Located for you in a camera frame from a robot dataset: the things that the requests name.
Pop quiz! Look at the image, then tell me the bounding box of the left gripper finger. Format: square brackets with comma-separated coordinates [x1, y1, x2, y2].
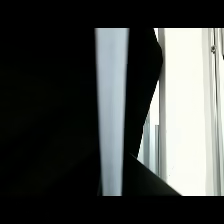
[123, 152, 183, 196]

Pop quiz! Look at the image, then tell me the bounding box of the silver frame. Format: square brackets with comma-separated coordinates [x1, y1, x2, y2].
[138, 28, 224, 196]

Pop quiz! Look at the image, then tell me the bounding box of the black garment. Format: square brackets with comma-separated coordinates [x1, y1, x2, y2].
[0, 28, 164, 196]

